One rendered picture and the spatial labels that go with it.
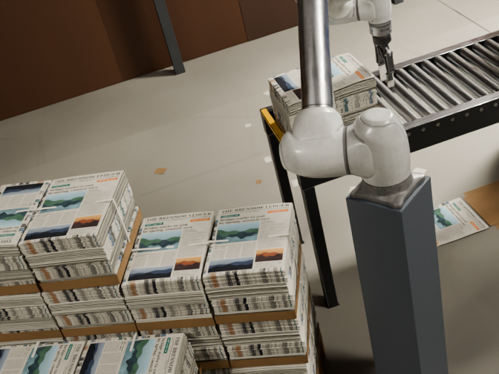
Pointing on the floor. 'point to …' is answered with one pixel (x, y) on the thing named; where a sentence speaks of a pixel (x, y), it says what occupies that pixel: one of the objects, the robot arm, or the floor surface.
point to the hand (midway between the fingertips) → (386, 77)
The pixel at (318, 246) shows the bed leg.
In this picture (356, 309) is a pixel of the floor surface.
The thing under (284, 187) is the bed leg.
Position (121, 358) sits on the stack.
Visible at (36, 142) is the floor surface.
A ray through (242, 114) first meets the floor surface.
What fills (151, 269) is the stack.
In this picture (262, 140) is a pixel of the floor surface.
